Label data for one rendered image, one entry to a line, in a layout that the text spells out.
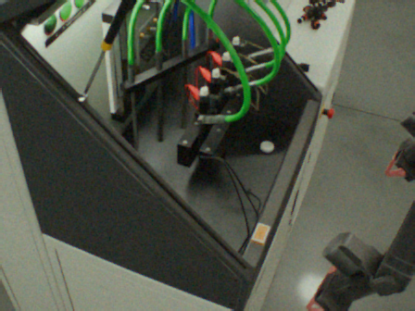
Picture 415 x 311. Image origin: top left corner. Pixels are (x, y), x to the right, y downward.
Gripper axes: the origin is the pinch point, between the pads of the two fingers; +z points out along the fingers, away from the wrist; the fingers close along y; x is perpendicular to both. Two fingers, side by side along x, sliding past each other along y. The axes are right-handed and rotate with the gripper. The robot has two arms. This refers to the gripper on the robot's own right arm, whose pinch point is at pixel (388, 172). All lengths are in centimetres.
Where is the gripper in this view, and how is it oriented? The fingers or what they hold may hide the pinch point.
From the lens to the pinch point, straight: 144.7
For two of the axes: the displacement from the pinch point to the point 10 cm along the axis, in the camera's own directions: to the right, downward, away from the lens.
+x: 7.2, 6.9, -1.0
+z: -3.4, 4.7, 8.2
